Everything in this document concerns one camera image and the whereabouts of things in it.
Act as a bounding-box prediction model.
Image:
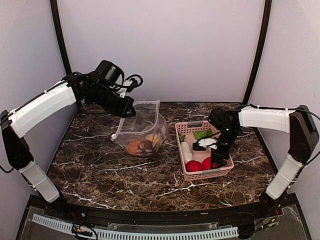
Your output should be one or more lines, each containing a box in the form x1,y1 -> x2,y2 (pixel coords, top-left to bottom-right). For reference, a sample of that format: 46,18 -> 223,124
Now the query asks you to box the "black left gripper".
87,83 -> 137,117

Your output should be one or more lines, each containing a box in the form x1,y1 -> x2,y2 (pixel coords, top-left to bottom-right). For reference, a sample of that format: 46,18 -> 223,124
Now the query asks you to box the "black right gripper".
210,127 -> 240,170

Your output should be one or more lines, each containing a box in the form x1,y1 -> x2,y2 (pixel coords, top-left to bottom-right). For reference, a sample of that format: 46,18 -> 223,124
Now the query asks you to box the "red apple toy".
202,157 -> 219,170
185,160 -> 203,173

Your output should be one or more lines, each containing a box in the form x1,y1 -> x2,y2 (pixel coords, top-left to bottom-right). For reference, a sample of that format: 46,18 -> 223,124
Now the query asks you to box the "clear zip top bag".
111,99 -> 167,153

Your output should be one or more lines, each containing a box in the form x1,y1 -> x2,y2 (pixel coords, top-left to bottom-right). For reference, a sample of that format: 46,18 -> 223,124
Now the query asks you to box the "orange tangerine toy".
127,139 -> 142,156

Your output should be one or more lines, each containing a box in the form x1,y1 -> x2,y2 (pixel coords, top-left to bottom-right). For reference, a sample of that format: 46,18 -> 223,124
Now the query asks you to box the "pink plastic basket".
175,120 -> 234,181

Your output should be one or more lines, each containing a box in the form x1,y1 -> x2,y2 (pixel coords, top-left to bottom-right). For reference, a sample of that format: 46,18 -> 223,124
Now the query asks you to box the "yellow lemon toy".
145,133 -> 162,145

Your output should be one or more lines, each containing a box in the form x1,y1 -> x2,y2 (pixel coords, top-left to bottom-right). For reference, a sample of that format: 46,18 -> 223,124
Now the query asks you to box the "dark red onion toy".
137,140 -> 160,157

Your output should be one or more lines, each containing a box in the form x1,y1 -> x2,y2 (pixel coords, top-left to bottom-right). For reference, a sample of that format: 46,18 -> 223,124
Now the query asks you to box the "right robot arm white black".
207,104 -> 320,217

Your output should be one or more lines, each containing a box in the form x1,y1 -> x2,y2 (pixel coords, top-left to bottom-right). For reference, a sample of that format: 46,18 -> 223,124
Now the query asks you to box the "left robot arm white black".
0,60 -> 144,218

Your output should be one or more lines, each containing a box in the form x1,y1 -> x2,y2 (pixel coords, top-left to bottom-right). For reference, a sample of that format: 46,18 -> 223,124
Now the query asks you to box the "green leaf toy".
179,129 -> 213,142

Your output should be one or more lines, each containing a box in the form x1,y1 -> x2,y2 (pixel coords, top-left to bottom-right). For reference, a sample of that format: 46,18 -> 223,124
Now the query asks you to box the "white bun toy lower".
180,141 -> 193,164

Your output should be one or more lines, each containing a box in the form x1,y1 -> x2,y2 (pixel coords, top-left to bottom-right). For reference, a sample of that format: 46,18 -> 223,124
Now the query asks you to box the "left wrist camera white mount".
116,77 -> 138,98

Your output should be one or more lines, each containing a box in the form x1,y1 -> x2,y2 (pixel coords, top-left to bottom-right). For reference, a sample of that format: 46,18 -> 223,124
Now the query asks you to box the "black front rail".
26,193 -> 306,234

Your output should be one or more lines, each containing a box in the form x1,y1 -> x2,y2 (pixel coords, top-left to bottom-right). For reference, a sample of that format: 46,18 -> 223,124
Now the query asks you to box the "left black frame post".
49,0 -> 72,75

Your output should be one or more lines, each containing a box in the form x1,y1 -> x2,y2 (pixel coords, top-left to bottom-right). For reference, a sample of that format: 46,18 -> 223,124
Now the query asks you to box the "black frame post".
242,0 -> 273,105
49,0 -> 72,75

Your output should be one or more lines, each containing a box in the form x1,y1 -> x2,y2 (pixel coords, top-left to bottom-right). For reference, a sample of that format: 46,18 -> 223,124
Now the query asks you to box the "white slotted cable duct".
31,214 -> 239,240

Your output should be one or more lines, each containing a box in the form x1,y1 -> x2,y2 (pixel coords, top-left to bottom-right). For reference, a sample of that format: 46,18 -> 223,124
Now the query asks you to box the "right black frame post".
242,0 -> 273,105

